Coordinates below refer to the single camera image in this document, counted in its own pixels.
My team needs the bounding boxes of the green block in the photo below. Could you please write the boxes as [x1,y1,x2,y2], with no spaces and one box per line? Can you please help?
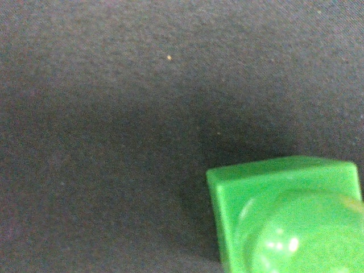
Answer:
[206,156,363,272]

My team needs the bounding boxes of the black tablecloth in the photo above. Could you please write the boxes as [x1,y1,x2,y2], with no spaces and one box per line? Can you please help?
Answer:
[1,1,363,272]

